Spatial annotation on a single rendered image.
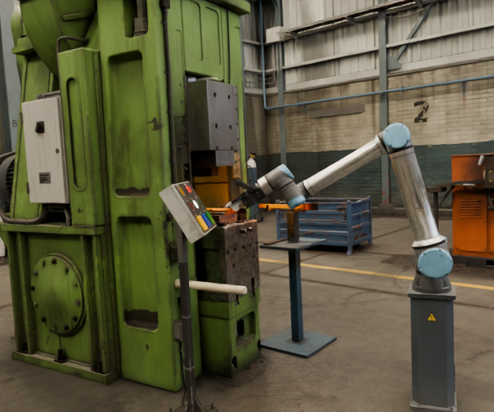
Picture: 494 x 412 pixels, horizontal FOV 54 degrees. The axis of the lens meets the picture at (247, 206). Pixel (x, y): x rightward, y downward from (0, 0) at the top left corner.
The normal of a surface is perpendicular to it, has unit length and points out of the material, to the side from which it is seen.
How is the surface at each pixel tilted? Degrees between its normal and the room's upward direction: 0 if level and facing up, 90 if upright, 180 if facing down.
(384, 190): 90
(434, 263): 95
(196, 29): 90
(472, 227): 90
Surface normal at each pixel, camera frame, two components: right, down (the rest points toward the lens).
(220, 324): -0.51, 0.09
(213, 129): 0.86, 0.00
